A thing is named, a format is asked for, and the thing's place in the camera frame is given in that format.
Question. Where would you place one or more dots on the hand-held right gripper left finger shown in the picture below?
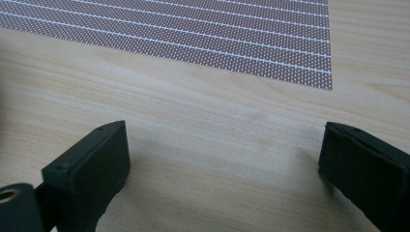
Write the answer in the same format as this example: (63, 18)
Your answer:
(87, 167)

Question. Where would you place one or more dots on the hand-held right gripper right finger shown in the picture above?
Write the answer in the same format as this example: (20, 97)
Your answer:
(364, 167)

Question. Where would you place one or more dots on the brown white striped woven placemat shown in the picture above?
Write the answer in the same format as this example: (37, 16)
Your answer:
(193, 29)

